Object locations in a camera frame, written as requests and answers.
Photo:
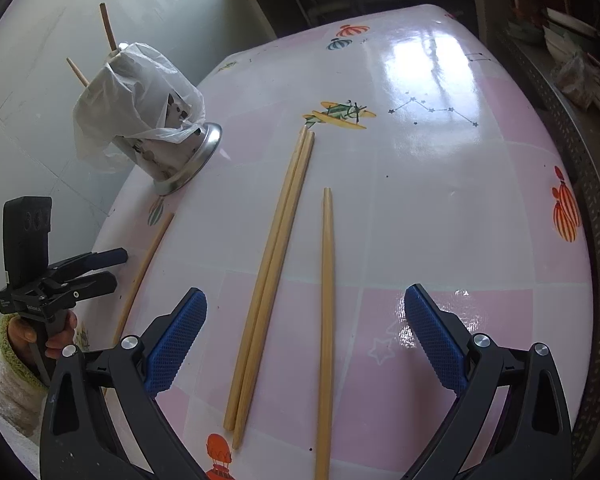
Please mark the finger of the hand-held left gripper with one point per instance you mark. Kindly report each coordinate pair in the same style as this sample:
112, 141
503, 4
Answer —
97, 284
110, 257

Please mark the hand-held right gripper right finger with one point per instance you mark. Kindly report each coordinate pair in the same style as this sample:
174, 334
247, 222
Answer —
435, 345

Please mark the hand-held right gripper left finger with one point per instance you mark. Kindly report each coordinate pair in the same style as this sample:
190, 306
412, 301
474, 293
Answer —
175, 345

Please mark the metal utensil holder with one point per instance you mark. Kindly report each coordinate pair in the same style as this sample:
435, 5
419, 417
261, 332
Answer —
170, 160

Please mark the white plastic bag liner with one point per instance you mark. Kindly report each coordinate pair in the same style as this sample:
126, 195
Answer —
125, 95

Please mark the person's left hand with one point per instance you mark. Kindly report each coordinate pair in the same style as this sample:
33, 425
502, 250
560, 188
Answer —
62, 335

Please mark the pink printed tablecloth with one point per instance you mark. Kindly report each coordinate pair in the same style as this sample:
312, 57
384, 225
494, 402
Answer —
430, 210

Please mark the crumpled clear plastic bag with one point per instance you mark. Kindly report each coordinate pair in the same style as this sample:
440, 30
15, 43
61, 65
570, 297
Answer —
575, 80

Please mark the stack of white bowls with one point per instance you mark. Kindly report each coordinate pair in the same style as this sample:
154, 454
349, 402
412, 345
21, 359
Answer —
560, 35

